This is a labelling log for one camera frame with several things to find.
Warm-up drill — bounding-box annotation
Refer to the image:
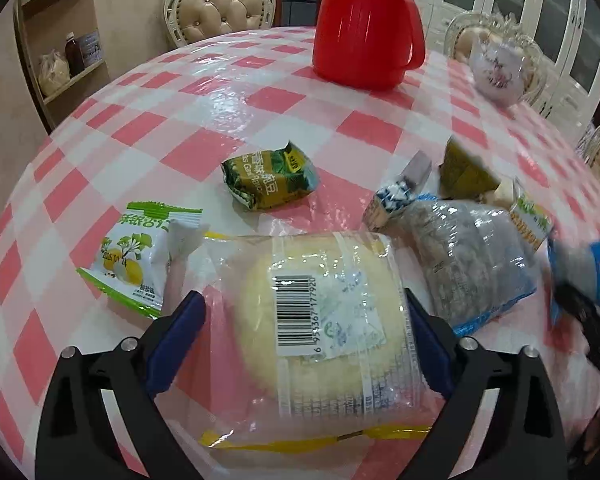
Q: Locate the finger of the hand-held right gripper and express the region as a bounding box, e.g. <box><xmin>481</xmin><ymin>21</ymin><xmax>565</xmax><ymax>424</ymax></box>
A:
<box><xmin>554</xmin><ymin>282</ymin><xmax>600</xmax><ymax>363</ymax></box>

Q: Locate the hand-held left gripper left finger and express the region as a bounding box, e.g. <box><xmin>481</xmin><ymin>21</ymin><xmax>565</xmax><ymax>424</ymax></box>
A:
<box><xmin>35</xmin><ymin>290</ymin><xmax>207</xmax><ymax>480</ymax></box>

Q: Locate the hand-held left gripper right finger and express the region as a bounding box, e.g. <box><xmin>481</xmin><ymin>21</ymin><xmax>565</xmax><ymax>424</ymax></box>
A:
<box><xmin>404</xmin><ymin>287</ymin><xmax>568</xmax><ymax>480</ymax></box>

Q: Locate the round cake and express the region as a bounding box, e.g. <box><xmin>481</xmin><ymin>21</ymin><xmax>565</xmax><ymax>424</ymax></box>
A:
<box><xmin>198</xmin><ymin>232</ymin><xmax>436</xmax><ymax>456</ymax></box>

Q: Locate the dark green snack packet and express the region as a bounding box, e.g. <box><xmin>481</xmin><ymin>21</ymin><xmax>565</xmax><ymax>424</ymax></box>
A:
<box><xmin>221</xmin><ymin>141</ymin><xmax>319</xmax><ymax>210</ymax></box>
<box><xmin>439</xmin><ymin>137</ymin><xmax>504</xmax><ymax>201</ymax></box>

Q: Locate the blue white snack packet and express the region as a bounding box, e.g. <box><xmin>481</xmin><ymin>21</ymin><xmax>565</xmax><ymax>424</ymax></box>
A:
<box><xmin>400</xmin><ymin>199</ymin><xmax>539</xmax><ymax>337</ymax></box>

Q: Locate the white green lemon packet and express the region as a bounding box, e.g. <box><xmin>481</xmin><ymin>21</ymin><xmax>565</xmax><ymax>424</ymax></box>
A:
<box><xmin>76</xmin><ymin>201</ymin><xmax>204</xmax><ymax>320</ymax></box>

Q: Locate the small grey checkered packet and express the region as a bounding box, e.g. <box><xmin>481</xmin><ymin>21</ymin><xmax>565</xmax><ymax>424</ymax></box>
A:
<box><xmin>362</xmin><ymin>150</ymin><xmax>433</xmax><ymax>233</ymax></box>

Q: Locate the pink checked tablecloth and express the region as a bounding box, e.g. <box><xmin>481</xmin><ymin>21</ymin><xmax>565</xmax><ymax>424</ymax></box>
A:
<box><xmin>0</xmin><ymin>25</ymin><xmax>600</xmax><ymax>480</ymax></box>

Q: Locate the white floral teapot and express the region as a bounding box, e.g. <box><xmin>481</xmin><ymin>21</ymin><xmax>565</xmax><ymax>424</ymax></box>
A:
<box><xmin>467</xmin><ymin>35</ymin><xmax>531</xmax><ymax>107</ymax></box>

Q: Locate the clear bag of food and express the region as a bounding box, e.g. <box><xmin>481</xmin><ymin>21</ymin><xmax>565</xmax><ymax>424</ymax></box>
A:
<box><xmin>37</xmin><ymin>50</ymin><xmax>72</xmax><ymax>97</ymax></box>

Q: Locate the white glass-door cabinet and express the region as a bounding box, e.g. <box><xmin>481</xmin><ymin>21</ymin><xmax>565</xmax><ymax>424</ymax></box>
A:
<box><xmin>410</xmin><ymin>0</ymin><xmax>600</xmax><ymax>147</ymax></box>

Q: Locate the red thermos jug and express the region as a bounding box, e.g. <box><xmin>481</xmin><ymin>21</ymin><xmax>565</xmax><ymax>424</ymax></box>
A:
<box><xmin>312</xmin><ymin>0</ymin><xmax>427</xmax><ymax>92</ymax></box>

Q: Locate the wooden wall shelf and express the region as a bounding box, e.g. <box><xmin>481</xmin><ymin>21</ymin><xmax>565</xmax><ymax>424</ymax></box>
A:
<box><xmin>12</xmin><ymin>0</ymin><xmax>112</xmax><ymax>134</ymax></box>

